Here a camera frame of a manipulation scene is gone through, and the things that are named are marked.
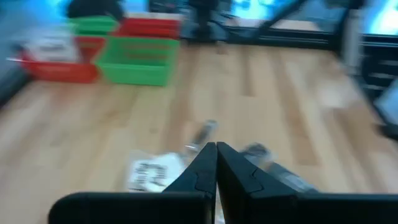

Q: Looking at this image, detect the clear-wrapped toothbrush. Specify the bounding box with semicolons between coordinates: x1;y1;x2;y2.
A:
241;142;320;194
183;119;219;154

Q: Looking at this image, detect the green plastic basket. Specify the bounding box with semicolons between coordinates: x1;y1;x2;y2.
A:
95;35;180;87
67;15;121;37

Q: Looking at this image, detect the white vanity pack bag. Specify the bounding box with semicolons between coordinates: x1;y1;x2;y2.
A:
127;151;187;193
23;32;80;63

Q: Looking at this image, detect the red plastic basket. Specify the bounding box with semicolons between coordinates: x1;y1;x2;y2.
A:
116;17;183;40
17;35;102;84

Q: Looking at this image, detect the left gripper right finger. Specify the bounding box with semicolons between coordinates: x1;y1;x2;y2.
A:
217;141;298;224

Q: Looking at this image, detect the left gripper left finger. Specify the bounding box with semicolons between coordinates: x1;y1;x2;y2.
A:
163;142;218;224

